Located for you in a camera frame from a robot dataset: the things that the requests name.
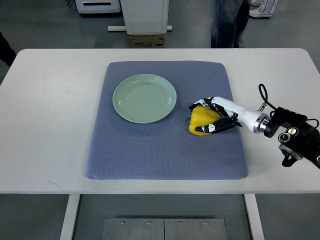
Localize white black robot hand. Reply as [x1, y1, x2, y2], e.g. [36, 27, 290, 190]
[189, 96, 269, 135]

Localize yellow bell pepper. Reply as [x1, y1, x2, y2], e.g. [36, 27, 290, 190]
[184, 106, 222, 136]

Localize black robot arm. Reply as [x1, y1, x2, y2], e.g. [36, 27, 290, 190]
[257, 83, 320, 168]

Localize light green plate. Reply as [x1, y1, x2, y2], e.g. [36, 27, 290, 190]
[112, 74, 177, 124]

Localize person in jeans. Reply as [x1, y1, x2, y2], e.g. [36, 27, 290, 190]
[210, 0, 251, 49]

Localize white sneakers of person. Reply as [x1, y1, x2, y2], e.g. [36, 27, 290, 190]
[249, 0, 279, 19]

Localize cardboard box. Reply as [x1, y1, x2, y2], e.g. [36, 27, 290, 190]
[129, 34, 165, 49]

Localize blue-grey textured mat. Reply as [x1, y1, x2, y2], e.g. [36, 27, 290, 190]
[86, 61, 248, 180]

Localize white appliance with slot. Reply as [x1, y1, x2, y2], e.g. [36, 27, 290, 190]
[75, 0, 121, 14]

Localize dark object at left edge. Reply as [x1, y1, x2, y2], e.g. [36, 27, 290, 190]
[0, 33, 17, 67]

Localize white table frame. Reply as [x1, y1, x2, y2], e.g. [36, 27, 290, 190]
[59, 193, 265, 240]

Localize white pedestal machine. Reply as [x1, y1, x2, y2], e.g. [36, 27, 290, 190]
[107, 0, 173, 35]

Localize metal base plate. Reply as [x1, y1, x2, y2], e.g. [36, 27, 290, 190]
[102, 218, 227, 240]

